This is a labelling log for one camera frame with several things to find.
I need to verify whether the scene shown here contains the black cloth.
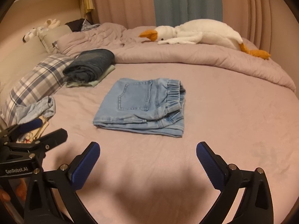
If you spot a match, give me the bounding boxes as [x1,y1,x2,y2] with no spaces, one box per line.
[65,19,85,32]

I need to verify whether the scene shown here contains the plaid shirt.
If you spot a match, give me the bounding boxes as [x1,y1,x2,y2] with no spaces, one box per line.
[81,20,101,31]

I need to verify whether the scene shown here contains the person's left hand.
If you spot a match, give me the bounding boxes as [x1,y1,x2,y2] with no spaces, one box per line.
[0,181,27,202]

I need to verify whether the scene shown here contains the beige pillow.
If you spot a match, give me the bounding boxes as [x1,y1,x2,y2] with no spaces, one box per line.
[38,25,73,54]

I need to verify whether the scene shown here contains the folded pale green cloth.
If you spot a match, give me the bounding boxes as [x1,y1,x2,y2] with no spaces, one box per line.
[65,65,116,88]

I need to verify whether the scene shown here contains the light blue denim pants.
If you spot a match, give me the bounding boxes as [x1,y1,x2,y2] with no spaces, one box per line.
[93,78,186,138]

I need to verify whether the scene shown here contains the cream headboard shelf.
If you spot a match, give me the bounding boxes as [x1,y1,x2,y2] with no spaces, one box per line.
[13,0,89,27]

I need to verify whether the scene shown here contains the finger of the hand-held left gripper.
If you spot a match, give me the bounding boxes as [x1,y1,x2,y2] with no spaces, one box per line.
[0,119,44,143]
[9,128,68,168]

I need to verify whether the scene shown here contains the blue curtain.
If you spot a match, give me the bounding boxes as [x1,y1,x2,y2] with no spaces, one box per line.
[151,0,223,28]

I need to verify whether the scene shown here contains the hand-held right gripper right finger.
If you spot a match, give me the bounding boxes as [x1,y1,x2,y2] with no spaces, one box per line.
[196,141,274,224]

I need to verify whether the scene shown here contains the folded dark denim jeans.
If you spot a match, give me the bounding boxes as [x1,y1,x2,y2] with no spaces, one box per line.
[63,49,115,83]

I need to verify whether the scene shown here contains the small crumpled denim garment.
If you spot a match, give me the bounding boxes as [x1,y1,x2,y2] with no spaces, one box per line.
[15,96,56,125]

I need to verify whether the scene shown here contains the white goose plush toy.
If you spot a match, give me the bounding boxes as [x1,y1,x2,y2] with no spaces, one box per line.
[139,20,271,60]

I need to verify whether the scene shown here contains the pink curtain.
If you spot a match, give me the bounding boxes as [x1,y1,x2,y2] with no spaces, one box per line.
[222,0,277,50]
[86,0,156,28]

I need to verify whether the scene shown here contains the small white plush toy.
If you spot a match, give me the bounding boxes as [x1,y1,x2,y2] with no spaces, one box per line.
[37,19,61,32]
[22,27,40,43]

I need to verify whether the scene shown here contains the yellow cloth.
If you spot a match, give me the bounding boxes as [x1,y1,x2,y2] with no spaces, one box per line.
[81,0,95,14]

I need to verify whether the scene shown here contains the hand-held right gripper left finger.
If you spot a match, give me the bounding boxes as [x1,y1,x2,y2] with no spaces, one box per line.
[23,141,101,224]

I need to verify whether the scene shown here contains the pink duvet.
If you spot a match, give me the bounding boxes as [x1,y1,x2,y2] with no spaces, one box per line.
[57,23,296,92]

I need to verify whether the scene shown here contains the printed white cloth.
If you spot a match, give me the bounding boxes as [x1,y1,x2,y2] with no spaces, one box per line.
[18,116,50,144]

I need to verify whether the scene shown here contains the blue plaid pillow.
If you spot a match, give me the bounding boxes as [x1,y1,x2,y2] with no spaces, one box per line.
[0,54,75,126]

